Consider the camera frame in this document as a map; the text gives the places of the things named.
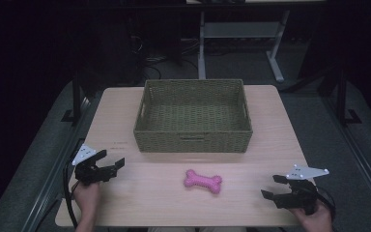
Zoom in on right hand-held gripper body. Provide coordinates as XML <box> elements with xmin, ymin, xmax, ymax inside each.
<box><xmin>274</xmin><ymin>163</ymin><xmax>330</xmax><ymax>217</ymax></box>

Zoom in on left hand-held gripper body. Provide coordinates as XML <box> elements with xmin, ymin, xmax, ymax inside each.
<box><xmin>71</xmin><ymin>143</ymin><xmax>119</xmax><ymax>188</ymax></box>

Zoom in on pink bone-shaped toy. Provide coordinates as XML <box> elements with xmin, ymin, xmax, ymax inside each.
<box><xmin>183</xmin><ymin>169</ymin><xmax>223</xmax><ymax>195</ymax></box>

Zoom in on green woven basket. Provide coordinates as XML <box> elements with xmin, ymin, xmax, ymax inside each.
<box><xmin>132</xmin><ymin>78</ymin><xmax>254</xmax><ymax>154</ymax></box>

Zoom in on person's left hand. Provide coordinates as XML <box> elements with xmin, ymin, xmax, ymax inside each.
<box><xmin>71</xmin><ymin>180</ymin><xmax>101</xmax><ymax>224</ymax></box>

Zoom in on person's right hand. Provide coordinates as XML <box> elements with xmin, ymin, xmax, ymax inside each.
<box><xmin>289</xmin><ymin>202</ymin><xmax>335</xmax><ymax>232</ymax></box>

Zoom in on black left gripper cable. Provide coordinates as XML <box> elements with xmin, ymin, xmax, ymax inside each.
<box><xmin>62</xmin><ymin>163</ymin><xmax>80</xmax><ymax>230</ymax></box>

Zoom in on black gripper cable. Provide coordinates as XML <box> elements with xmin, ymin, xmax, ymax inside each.
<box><xmin>62</xmin><ymin>163</ymin><xmax>80</xmax><ymax>230</ymax></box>
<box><xmin>314</xmin><ymin>186</ymin><xmax>337</xmax><ymax>223</ymax></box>

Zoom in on aluminium rail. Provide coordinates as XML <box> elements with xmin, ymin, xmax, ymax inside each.
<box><xmin>320</xmin><ymin>95</ymin><xmax>371</xmax><ymax>224</ymax></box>
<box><xmin>19</xmin><ymin>96</ymin><xmax>94</xmax><ymax>232</ymax></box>

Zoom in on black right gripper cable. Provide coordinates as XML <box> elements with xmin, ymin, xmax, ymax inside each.
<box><xmin>314</xmin><ymin>186</ymin><xmax>337</xmax><ymax>223</ymax></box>

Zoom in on black upright post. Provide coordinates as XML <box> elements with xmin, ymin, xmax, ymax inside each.
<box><xmin>334</xmin><ymin>62</ymin><xmax>363</xmax><ymax>128</ymax></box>
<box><xmin>61</xmin><ymin>74</ymin><xmax>89</xmax><ymax>124</ymax></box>

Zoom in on black floor cables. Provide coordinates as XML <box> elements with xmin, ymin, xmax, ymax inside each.
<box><xmin>128</xmin><ymin>33</ymin><xmax>201</xmax><ymax>81</ymax></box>

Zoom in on grey metal desk frame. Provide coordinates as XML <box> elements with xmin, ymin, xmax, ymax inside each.
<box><xmin>186</xmin><ymin>0</ymin><xmax>327</xmax><ymax>83</ymax></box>

